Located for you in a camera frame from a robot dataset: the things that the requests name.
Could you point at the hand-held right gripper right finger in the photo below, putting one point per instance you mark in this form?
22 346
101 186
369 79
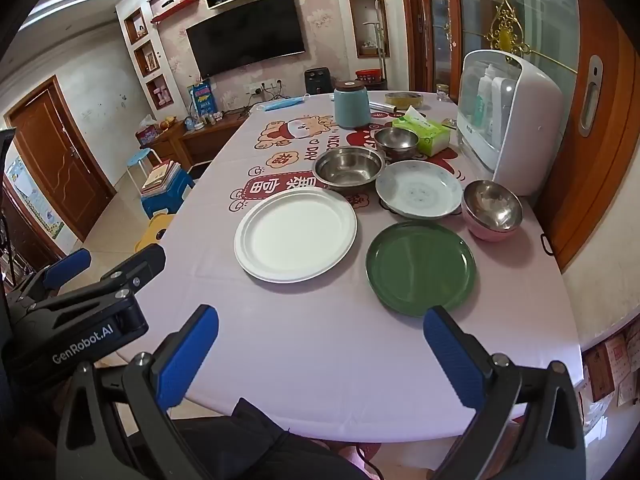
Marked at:
450 360

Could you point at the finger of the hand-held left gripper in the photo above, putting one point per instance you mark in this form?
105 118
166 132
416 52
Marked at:
142 262
67 265

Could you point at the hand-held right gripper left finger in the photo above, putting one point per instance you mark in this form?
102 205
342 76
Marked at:
190 350

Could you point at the green plate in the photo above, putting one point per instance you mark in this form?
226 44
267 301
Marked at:
420 270

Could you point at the white plate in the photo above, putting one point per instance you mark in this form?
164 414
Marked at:
295 235

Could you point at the small steel bowl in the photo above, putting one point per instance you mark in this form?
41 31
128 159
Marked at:
396 140

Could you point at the yellow chair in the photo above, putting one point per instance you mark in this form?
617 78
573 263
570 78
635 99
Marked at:
152 232

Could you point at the blue plastic stool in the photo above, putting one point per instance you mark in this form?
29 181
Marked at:
165 202

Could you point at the stack of books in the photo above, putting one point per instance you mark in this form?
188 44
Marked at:
162 177

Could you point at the brown wooden door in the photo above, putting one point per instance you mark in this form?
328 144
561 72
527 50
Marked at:
55 160

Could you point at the person's dark clothing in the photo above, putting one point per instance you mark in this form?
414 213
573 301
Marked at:
250 445

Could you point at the pink printed tablecloth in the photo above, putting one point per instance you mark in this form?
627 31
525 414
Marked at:
325 350

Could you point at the red tissue box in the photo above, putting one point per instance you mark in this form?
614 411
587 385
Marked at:
147 134

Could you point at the wooden television cabinet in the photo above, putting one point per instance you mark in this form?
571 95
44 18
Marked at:
200 140

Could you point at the pink steel bowl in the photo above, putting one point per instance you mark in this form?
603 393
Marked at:
492 205

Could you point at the blue patterned porcelain plate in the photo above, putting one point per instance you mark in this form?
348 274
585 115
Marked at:
417 190

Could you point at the blue toy box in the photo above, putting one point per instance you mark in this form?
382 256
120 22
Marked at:
201 99

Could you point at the blue face mask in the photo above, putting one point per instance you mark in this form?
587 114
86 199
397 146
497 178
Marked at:
280 105

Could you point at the large steel bowl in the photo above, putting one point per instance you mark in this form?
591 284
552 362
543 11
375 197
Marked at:
347 165

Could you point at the green tissue pack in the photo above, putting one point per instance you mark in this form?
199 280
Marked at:
425 135

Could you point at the wooden glass sliding door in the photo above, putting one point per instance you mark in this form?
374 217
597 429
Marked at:
600 185

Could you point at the white sterilizer cabinet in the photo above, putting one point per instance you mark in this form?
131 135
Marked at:
530 125

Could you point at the black television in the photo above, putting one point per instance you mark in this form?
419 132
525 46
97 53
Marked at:
245 35

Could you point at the teal canister with brown lid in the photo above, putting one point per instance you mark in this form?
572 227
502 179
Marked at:
351 107

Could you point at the plastic wrap roll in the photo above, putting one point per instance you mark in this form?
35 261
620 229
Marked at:
382 107

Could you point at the glass cup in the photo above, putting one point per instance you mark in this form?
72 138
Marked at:
442 94

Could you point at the wall poster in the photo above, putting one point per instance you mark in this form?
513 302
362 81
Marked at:
35 200

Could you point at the red wall shelf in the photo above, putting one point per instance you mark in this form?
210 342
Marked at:
175 9

